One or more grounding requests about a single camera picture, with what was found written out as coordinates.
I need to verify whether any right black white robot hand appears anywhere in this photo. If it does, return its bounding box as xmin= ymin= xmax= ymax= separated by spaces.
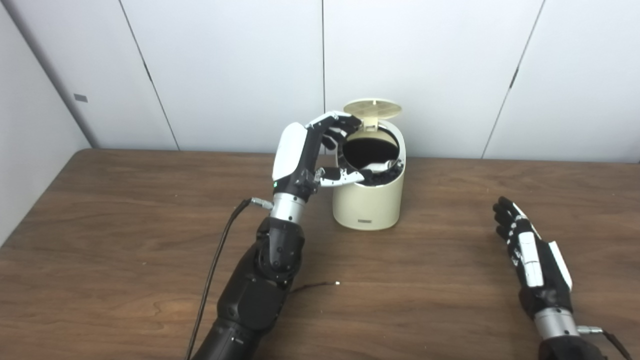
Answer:
xmin=492 ymin=196 xmax=574 ymax=321

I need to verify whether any thin loose black wire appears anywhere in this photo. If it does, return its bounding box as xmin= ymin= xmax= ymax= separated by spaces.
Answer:
xmin=289 ymin=281 xmax=341 ymax=295

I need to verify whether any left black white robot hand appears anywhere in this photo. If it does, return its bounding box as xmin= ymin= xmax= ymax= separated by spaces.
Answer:
xmin=271 ymin=112 xmax=393 ymax=196

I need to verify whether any cream-colored lidded bin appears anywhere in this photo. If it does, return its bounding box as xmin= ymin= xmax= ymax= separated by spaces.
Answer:
xmin=332 ymin=98 xmax=406 ymax=231

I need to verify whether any black bin liner bag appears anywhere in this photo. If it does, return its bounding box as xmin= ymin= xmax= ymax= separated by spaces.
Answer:
xmin=337 ymin=129 xmax=404 ymax=187

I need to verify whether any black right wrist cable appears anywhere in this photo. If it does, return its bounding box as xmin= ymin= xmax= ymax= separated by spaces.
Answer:
xmin=576 ymin=325 xmax=633 ymax=360

